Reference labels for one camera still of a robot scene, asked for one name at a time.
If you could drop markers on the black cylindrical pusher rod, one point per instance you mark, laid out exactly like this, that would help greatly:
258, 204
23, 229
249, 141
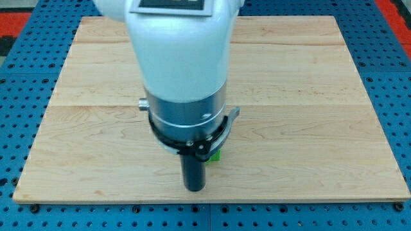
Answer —
193, 172

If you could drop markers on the silver flange with black clamp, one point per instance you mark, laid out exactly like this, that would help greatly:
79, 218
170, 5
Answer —
196, 128

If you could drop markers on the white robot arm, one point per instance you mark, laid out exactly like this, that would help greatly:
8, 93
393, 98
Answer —
182, 49

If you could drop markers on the green block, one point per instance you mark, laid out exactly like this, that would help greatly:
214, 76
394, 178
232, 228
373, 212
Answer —
215, 157

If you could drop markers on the wooden board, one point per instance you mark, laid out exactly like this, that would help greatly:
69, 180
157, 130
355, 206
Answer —
306, 132

